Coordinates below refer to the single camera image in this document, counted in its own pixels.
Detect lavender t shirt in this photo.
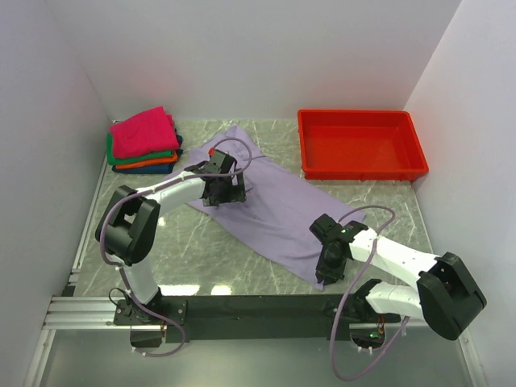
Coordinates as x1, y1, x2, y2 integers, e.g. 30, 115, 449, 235
188, 126, 352, 290

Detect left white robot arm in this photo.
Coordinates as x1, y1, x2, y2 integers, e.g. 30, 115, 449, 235
96, 148, 250, 324

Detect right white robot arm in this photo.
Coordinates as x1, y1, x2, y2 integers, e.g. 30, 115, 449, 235
310, 214, 487, 340

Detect folded orange t shirt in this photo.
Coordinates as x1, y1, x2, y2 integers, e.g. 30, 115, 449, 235
116, 154, 179, 169

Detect folded navy blue t shirt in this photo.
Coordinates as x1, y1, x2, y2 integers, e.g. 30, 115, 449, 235
111, 135, 183, 175

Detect folded pink t shirt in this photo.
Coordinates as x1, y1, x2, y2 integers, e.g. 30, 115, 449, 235
110, 106, 180, 159

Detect black base beam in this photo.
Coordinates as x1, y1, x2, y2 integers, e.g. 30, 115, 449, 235
114, 294, 401, 343

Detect red plastic tray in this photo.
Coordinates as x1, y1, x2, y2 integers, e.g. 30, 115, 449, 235
298, 109, 429, 182

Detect folded green t shirt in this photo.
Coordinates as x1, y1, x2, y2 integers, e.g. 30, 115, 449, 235
106, 134, 183, 166

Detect aluminium rail frame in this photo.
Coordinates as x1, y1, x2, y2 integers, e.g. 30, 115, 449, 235
27, 168, 474, 386

